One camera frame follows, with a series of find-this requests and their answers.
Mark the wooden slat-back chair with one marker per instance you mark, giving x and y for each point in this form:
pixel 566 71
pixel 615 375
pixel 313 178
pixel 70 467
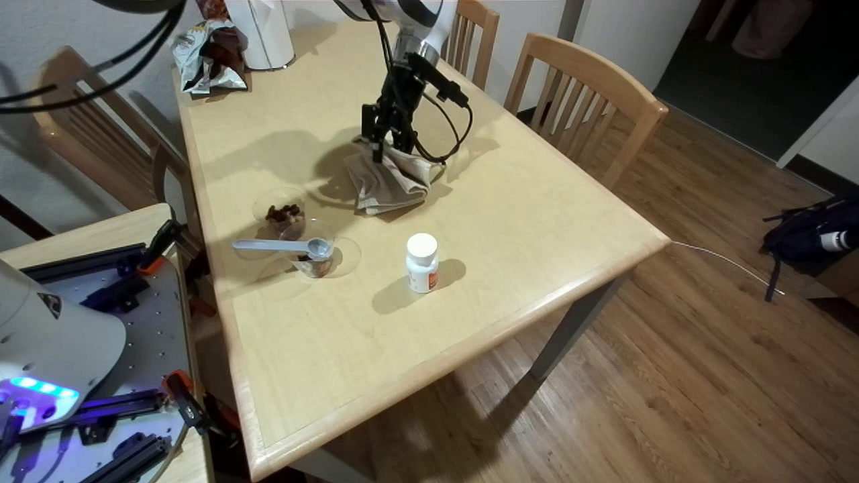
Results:
pixel 90 123
pixel 592 88
pixel 474 35

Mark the grey metal table leg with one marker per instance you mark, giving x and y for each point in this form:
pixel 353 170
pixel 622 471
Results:
pixel 553 350

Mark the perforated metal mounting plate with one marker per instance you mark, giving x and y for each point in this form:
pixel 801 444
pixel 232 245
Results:
pixel 152 339

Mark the blue bar clamp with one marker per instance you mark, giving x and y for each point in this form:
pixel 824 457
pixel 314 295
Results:
pixel 116 292

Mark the crumpled silver foil bag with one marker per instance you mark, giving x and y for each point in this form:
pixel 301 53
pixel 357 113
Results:
pixel 209 60

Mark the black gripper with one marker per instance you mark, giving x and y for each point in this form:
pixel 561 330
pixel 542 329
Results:
pixel 392 108

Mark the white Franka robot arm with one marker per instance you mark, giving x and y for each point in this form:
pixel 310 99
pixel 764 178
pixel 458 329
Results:
pixel 407 21

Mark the white pill bottle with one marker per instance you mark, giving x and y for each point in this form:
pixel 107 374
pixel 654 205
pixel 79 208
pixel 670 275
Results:
pixel 423 271

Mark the black backpack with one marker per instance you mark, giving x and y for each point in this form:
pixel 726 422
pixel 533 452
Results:
pixel 809 233

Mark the black and orange clamp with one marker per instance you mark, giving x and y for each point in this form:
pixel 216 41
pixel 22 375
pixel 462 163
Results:
pixel 160 245
pixel 191 406

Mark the white bottle lid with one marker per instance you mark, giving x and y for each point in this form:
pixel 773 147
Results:
pixel 423 241

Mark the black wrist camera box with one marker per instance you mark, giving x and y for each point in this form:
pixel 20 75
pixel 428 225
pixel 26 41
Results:
pixel 442 82

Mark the black metal bar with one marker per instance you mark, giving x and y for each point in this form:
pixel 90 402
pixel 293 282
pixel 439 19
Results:
pixel 82 264

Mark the white ribbed towel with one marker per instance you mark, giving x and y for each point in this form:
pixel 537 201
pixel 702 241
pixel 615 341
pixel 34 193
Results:
pixel 379 182

